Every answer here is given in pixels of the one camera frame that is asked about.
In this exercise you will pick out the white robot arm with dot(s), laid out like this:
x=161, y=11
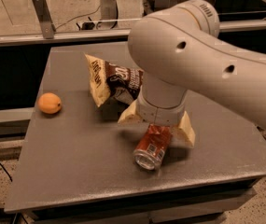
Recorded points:
x=178, y=50

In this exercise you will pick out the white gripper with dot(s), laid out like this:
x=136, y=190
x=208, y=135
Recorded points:
x=160, y=115

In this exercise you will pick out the left metal bracket post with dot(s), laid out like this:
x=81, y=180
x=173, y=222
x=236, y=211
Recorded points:
x=44, y=18

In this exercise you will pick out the orange fruit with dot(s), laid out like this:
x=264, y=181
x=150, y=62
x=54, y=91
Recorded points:
x=49, y=103

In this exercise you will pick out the grey table base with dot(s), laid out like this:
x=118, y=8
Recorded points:
x=158, y=207

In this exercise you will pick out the red coke can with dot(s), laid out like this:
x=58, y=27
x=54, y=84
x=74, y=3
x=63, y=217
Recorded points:
x=151, y=149

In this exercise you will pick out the horizontal metal rail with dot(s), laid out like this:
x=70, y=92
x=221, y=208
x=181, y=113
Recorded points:
x=89, y=36

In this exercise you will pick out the brown chip bag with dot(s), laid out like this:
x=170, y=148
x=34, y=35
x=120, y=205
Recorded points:
x=108, y=80

